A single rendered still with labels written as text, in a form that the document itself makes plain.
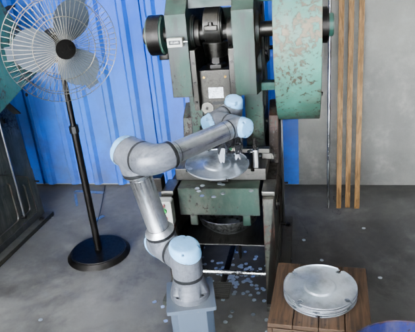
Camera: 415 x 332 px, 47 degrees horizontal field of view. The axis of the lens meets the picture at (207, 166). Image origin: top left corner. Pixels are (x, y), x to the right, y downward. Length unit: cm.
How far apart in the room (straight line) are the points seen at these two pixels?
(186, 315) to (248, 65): 108
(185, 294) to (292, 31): 104
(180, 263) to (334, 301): 62
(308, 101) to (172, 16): 70
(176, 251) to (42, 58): 128
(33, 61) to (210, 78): 90
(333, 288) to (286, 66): 89
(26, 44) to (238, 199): 129
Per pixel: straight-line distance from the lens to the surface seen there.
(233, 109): 190
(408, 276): 281
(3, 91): 302
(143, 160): 156
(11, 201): 344
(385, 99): 354
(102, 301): 272
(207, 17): 220
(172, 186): 232
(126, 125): 376
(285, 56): 184
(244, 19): 211
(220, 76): 222
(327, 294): 198
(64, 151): 403
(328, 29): 217
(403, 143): 367
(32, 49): 250
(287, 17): 183
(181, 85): 222
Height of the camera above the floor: 161
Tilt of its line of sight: 23 degrees down
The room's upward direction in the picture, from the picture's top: 5 degrees counter-clockwise
